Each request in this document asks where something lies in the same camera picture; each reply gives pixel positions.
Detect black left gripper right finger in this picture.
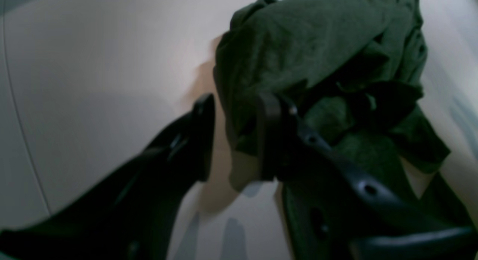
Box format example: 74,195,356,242
257,93,477,260

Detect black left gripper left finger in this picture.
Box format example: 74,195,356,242
1,94,215,260

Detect dark green t-shirt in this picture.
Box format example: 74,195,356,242
214,0,477,231

